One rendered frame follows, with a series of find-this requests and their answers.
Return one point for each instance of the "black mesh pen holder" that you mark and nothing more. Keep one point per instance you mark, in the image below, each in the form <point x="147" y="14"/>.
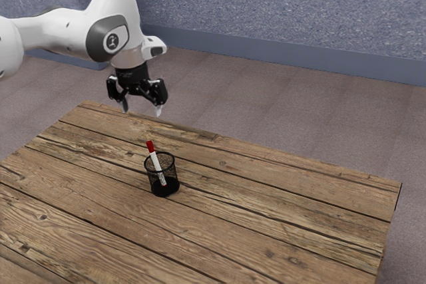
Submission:
<point x="161" y="174"/>

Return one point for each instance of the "white pen with red cap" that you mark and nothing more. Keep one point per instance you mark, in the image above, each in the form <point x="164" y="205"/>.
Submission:
<point x="156" y="164"/>

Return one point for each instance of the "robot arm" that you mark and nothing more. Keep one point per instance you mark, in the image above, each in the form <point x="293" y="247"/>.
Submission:
<point x="63" y="31"/>

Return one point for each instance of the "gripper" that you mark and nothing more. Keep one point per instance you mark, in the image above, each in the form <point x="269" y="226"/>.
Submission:
<point x="133" y="77"/>

